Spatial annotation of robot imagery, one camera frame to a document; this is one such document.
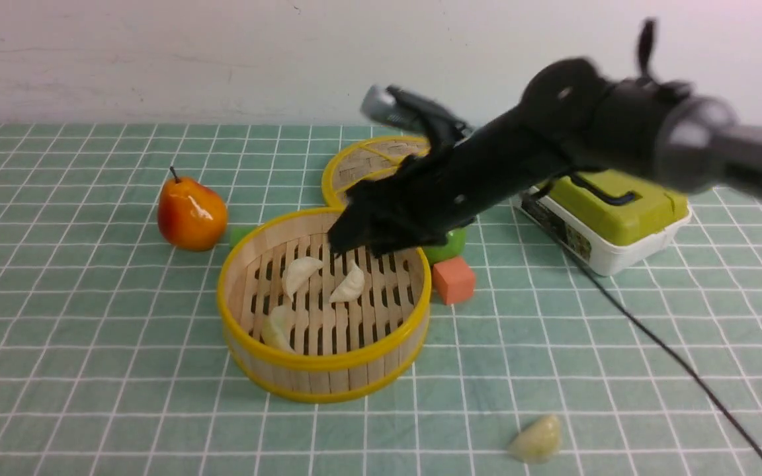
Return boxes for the green lid white storage box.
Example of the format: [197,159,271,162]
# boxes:
[511,171,693,276]

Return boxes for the bamboo steamer tray yellow rim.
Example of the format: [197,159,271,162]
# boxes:
[216,208,431,403]

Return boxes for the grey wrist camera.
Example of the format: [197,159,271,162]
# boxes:
[360,84,474,149]

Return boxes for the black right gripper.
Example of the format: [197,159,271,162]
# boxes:
[327,106,593,257]

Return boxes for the orange red toy pear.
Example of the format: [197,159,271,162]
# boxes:
[157,166,229,252]

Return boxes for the woven bamboo steamer lid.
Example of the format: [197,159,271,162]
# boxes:
[321,136,429,208]

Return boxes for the pale green dumpling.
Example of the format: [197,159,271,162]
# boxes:
[506,414,563,465]
[261,305,294,354]

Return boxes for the green checkered tablecloth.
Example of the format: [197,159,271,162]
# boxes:
[0,124,762,475]

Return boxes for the orange foam cube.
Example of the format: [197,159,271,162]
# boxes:
[432,256,477,305]

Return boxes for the small green block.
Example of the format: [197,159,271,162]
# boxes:
[229,225,257,249]

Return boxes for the black cable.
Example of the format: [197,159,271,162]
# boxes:
[520,185,762,476]

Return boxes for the green toy apple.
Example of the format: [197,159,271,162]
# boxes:
[423,228,468,265]

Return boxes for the white dumpling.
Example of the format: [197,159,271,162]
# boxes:
[282,257,323,301]
[327,260,365,303]

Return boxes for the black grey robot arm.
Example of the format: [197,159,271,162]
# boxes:
[327,19,762,256]

